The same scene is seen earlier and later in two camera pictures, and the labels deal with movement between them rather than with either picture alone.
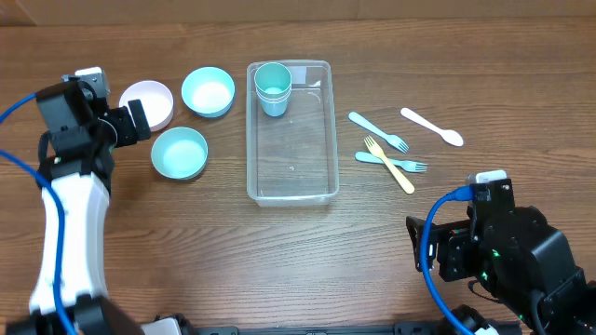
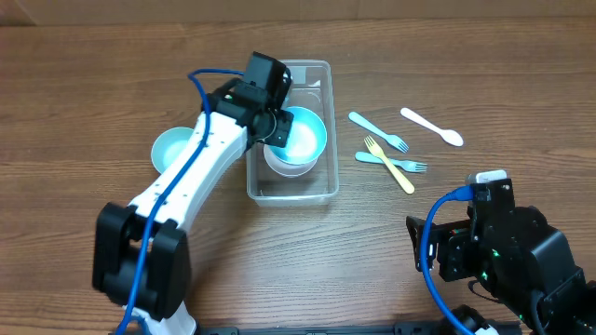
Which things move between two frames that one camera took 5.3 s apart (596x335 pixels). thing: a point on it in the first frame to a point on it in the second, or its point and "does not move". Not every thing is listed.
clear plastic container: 291,160 does not move
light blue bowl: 180,153 does not move
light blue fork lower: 407,165 does not move
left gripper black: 128,129 to 281,132
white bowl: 155,99 to 286,169
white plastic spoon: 448,136 does not move
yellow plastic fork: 375,149 does not move
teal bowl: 208,91 to 306,138
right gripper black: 448,238 does not move
